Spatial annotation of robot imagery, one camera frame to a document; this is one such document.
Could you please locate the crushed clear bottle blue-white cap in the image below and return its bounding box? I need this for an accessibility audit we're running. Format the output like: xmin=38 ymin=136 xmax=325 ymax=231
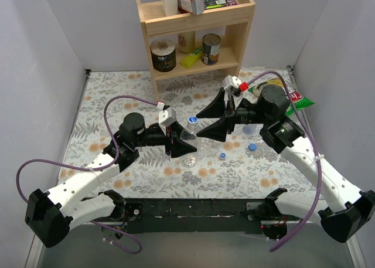
xmin=180 ymin=120 xmax=202 ymax=168

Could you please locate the clear bottle with blue cap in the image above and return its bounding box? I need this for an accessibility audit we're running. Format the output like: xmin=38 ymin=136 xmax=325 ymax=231
xmin=243 ymin=124 xmax=257 ymax=135

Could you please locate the white blue small bottle cap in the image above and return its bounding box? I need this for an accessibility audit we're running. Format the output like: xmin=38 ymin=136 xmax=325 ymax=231
xmin=188 ymin=117 xmax=198 ymax=124

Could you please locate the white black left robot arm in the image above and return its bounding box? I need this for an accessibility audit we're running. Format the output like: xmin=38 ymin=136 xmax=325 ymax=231
xmin=25 ymin=108 xmax=197 ymax=247

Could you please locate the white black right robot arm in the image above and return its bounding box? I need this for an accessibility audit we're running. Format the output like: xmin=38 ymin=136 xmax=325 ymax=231
xmin=197 ymin=84 xmax=374 ymax=245

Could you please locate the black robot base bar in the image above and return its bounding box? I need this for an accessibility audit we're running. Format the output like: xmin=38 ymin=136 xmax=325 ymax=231
xmin=95 ymin=198 xmax=298 ymax=238

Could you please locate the white tall bottle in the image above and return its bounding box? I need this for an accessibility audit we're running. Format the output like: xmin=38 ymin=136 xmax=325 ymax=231
xmin=162 ymin=0 xmax=178 ymax=16

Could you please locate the floral patterned table mat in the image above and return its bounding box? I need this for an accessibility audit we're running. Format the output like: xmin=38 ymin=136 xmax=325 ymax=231
xmin=59 ymin=71 xmax=316 ymax=199

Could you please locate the green white chips bag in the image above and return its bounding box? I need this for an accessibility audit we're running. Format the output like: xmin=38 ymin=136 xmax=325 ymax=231
xmin=247 ymin=77 xmax=314 ymax=117

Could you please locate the yellow green packet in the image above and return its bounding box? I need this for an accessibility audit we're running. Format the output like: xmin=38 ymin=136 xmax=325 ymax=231
xmin=180 ymin=46 xmax=202 ymax=69

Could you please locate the tin food can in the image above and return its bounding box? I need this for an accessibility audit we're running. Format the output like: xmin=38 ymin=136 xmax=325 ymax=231
xmin=202 ymin=33 xmax=221 ymax=65

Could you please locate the black wrapped paper roll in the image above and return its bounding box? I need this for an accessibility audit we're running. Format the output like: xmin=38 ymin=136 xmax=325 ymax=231
xmin=150 ymin=39 xmax=176 ymax=73

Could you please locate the wooden two-tier shelf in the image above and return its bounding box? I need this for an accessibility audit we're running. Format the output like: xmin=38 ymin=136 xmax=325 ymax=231
xmin=136 ymin=0 xmax=255 ymax=99

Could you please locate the cream cylindrical jar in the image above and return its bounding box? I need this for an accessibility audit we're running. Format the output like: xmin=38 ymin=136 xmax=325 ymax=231
xmin=178 ymin=31 xmax=196 ymax=53

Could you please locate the red grey carton box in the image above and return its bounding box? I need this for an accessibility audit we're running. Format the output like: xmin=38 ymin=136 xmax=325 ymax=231
xmin=178 ymin=0 xmax=204 ymax=15

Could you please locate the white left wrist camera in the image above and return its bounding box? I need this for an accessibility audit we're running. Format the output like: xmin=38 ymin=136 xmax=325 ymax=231
xmin=156 ymin=101 xmax=177 ymax=135

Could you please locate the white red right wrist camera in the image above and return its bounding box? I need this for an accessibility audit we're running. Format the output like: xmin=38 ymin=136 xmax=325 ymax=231
xmin=223 ymin=75 xmax=249 ymax=104

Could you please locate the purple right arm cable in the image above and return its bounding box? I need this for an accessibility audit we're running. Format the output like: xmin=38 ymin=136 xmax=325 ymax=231
xmin=247 ymin=70 xmax=323 ymax=253

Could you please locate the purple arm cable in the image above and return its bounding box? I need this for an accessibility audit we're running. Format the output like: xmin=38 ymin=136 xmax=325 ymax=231
xmin=247 ymin=70 xmax=323 ymax=253
xmin=16 ymin=95 xmax=163 ymax=255

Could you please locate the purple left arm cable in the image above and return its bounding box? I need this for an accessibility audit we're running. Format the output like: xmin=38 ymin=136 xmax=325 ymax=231
xmin=16 ymin=95 xmax=163 ymax=255

